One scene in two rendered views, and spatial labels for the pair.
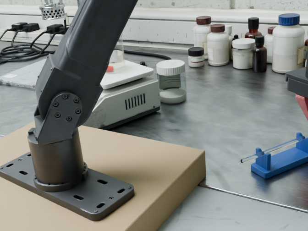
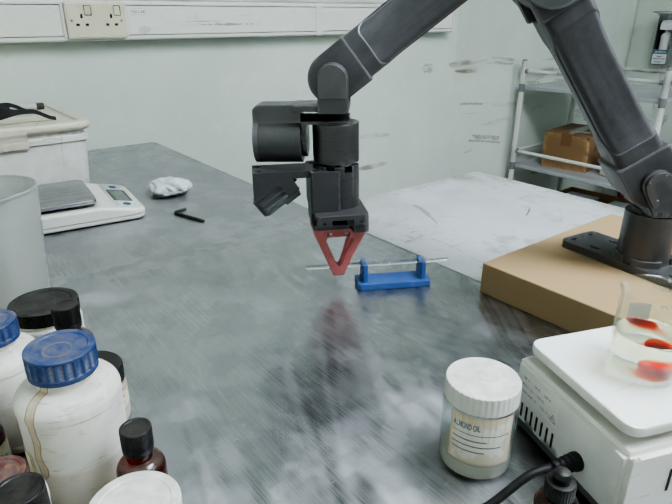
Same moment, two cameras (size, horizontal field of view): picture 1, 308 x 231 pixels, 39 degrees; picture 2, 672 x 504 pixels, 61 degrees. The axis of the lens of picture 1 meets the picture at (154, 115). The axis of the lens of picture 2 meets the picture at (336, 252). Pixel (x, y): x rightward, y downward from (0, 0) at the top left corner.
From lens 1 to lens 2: 126 cm
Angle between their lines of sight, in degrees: 131
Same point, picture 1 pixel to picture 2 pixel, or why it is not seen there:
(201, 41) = not seen: outside the picture
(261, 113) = (336, 353)
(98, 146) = (615, 292)
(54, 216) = not seen: hidden behind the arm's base
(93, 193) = (600, 241)
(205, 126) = (442, 355)
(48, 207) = not seen: hidden behind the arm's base
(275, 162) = (404, 275)
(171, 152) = (521, 268)
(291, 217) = (428, 252)
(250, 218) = (460, 257)
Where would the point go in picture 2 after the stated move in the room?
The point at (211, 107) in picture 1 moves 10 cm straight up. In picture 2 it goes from (406, 395) to (411, 305)
